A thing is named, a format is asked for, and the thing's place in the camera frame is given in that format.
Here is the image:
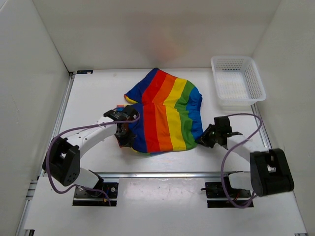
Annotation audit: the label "rainbow striped shorts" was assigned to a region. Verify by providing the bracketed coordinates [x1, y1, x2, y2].
[124, 68, 203, 154]

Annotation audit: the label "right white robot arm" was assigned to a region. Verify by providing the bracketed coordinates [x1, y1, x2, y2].
[196, 116, 294, 197]

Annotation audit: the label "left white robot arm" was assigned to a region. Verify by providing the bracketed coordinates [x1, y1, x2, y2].
[42, 105, 141, 197]

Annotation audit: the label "white plastic mesh basket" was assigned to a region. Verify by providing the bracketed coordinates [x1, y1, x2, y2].
[211, 56, 266, 109]

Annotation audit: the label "small blue label sticker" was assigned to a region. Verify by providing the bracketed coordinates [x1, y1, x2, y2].
[76, 70, 93, 74]

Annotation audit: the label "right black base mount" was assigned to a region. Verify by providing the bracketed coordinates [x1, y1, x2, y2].
[200, 182, 251, 208]

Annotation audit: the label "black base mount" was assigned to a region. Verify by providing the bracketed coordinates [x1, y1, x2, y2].
[72, 178, 119, 207]
[200, 182, 251, 208]

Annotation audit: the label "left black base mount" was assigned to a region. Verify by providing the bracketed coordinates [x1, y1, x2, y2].
[72, 178, 119, 207]

